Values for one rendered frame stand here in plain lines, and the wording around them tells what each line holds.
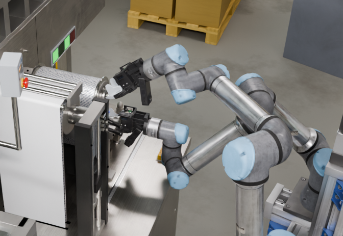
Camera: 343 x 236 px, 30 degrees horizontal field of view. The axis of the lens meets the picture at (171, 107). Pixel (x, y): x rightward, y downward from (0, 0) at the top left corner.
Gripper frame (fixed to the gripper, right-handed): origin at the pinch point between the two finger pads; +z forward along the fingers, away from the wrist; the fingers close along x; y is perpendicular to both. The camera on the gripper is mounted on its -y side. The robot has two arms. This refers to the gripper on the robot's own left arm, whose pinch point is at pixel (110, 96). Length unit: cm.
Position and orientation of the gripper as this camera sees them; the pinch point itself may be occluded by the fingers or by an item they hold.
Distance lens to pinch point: 235.1
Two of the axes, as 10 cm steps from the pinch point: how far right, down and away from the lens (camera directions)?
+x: -2.8, 5.4, -7.9
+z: -7.7, 3.7, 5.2
